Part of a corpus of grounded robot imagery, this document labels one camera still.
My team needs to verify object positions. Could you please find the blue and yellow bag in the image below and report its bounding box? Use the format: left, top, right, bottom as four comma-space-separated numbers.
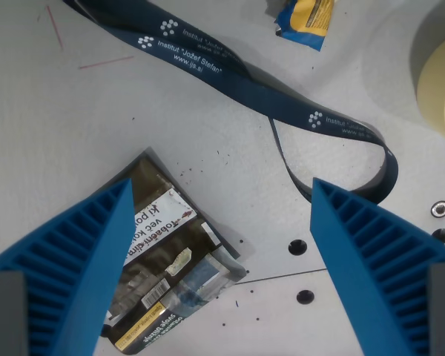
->
266, 0, 337, 53

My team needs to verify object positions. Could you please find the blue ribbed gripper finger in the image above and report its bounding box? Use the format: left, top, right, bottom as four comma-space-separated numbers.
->
0, 177, 135, 356
309, 177, 445, 356

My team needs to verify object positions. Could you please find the dark tobacco pouch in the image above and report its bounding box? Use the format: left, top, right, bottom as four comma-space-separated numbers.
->
99, 147, 248, 351

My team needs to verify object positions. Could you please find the cream masking tape roll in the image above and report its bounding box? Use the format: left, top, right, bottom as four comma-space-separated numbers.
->
416, 29, 445, 144

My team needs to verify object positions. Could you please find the navy printed lanyard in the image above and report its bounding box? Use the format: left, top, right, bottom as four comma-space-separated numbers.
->
62, 0, 400, 204

